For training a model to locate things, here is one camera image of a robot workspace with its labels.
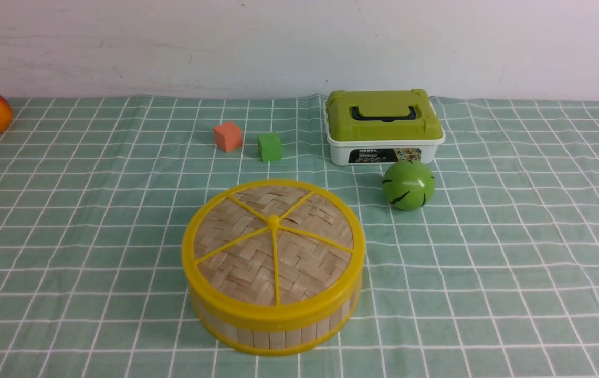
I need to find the yellow woven steamer lid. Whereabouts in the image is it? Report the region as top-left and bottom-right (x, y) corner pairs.
(182, 179), (366, 332)

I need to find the yellow bamboo steamer basket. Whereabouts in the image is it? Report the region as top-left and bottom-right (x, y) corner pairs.
(191, 286), (361, 356)

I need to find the green foam cube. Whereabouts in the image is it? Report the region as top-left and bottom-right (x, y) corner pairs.
(257, 132), (283, 162)

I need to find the orange foam cube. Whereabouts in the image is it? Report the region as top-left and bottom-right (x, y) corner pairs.
(213, 121), (243, 153)

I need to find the green lidded white storage box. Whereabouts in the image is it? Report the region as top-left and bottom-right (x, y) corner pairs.
(324, 89), (445, 166)

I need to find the green toy melon ball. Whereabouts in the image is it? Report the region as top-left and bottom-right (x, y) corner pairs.
(382, 160), (435, 211)

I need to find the green checked tablecloth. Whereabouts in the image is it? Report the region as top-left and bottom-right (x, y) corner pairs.
(0, 95), (599, 377)

